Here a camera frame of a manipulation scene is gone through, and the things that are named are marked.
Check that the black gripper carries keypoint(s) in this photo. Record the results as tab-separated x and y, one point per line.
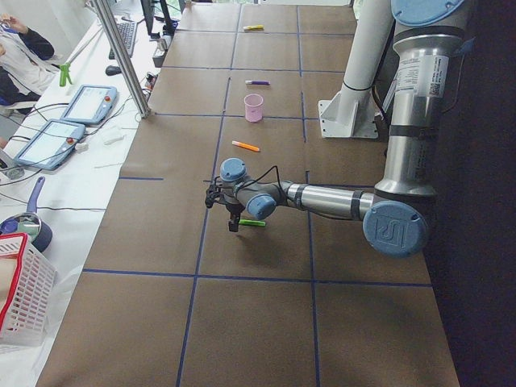
233	209

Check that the pink mesh pen holder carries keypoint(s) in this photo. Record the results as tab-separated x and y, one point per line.
253	105

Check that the purple marker pen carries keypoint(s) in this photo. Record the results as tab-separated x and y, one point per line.
257	82

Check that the yellow highlighter pen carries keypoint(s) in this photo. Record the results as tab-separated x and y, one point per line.
258	27

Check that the blue saucepan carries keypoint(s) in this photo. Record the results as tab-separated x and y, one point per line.
29	222

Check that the black computer mouse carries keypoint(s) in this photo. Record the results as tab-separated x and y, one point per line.
112	70

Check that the orange highlighter pen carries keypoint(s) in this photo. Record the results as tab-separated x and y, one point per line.
242	145

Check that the upper blue teach pendant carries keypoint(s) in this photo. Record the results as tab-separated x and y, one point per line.
91	104

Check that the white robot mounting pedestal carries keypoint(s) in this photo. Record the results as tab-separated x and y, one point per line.
350	113

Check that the green plastic clamp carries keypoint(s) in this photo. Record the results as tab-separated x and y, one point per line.
65	78

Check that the seated person in white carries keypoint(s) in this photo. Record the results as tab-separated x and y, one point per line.
26	62

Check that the lower blue teach pendant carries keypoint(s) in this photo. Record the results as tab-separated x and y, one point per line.
49	148

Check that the green highlighter pen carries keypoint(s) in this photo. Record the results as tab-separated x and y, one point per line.
252	223

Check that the white plastic basket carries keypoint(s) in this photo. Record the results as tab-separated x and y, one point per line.
27	278

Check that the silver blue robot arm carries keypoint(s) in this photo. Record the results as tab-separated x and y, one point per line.
397	216

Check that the aluminium frame post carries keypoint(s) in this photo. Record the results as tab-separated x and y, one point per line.
120	52

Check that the black keyboard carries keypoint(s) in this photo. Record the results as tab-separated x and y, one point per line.
128	31

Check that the black monitor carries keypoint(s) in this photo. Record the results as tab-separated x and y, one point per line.
158	11

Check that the blue teach pendant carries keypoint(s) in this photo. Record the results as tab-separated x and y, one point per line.
49	148
91	104

